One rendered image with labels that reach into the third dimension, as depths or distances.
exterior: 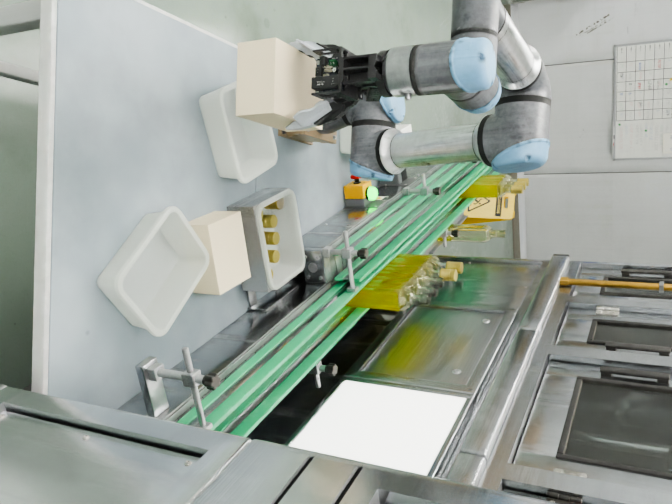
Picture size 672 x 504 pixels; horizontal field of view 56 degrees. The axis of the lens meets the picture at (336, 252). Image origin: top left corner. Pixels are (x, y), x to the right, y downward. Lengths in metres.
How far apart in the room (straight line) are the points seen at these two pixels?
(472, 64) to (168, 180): 0.73
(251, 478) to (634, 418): 0.98
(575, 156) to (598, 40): 1.23
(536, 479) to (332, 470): 0.64
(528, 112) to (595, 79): 6.04
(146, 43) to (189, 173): 0.28
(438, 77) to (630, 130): 6.56
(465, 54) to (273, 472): 0.61
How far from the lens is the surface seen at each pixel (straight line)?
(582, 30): 7.41
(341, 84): 1.01
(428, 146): 1.52
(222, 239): 1.42
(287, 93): 1.08
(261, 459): 0.81
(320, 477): 0.76
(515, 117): 1.40
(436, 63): 0.96
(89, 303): 1.27
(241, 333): 1.52
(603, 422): 1.53
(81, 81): 1.27
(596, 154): 7.57
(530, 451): 1.42
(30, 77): 1.90
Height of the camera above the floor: 1.70
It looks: 28 degrees down
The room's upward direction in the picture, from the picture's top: 92 degrees clockwise
